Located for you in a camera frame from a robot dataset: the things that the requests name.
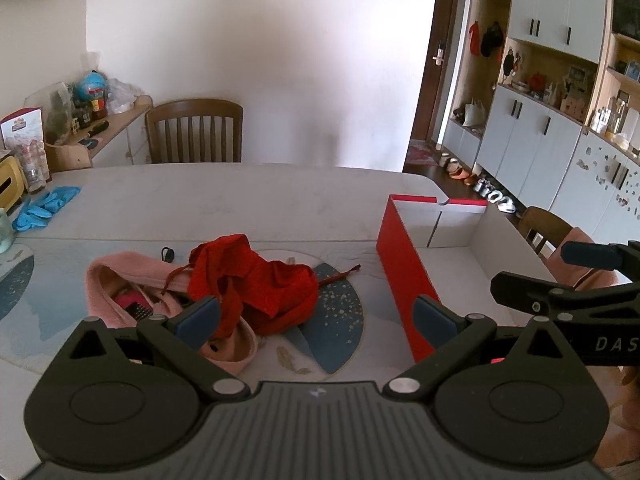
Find wooden side cabinet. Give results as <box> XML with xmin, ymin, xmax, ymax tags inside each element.
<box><xmin>46</xmin><ymin>96</ymin><xmax>153</xmax><ymax>174</ymax></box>

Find pink scarf on chair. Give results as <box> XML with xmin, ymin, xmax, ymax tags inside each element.
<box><xmin>544</xmin><ymin>228</ymin><xmax>618</xmax><ymax>292</ymax></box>

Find white wall cabinet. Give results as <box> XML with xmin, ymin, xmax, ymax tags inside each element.
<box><xmin>439</xmin><ymin>0</ymin><xmax>639</xmax><ymax>243</ymax></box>

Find blue rubber gloves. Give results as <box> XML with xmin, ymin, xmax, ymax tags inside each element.
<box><xmin>12</xmin><ymin>186</ymin><xmax>80</xmax><ymax>232</ymax></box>

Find red cloth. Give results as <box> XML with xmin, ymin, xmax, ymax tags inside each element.
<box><xmin>165</xmin><ymin>234</ymin><xmax>360</xmax><ymax>339</ymax></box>

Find blue globe toy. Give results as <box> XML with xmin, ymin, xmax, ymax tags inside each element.
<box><xmin>74</xmin><ymin>70</ymin><xmax>106</xmax><ymax>101</ymax></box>

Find red and white cardboard box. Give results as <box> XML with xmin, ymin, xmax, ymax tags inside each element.
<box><xmin>376</xmin><ymin>194</ymin><xmax>553</xmax><ymax>362</ymax></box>

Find yellow tissue box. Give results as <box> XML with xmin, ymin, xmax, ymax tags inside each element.
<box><xmin>0</xmin><ymin>155</ymin><xmax>25</xmax><ymax>211</ymax></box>

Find red snack box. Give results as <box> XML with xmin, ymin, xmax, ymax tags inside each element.
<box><xmin>1</xmin><ymin>106</ymin><xmax>51</xmax><ymax>182</ymax></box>

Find wooden chair near cabinet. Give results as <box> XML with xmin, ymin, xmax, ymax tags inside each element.
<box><xmin>518</xmin><ymin>206</ymin><xmax>573</xmax><ymax>259</ymax></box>

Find row of shoes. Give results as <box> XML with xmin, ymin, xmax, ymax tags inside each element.
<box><xmin>438</xmin><ymin>152</ymin><xmax>516</xmax><ymax>214</ymax></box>

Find blue patterned table mat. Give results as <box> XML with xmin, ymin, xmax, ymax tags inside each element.
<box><xmin>0</xmin><ymin>246</ymin><xmax>367</xmax><ymax>376</ymax></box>

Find brown wooden door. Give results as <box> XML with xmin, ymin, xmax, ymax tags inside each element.
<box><xmin>411</xmin><ymin>0</ymin><xmax>458</xmax><ymax>141</ymax></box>

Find pink knitted hat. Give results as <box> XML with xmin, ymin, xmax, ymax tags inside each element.
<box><xmin>85</xmin><ymin>252</ymin><xmax>258</xmax><ymax>375</ymax></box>

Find dark wooden chair far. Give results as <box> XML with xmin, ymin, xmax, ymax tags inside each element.
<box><xmin>144</xmin><ymin>98</ymin><xmax>244</xmax><ymax>164</ymax></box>

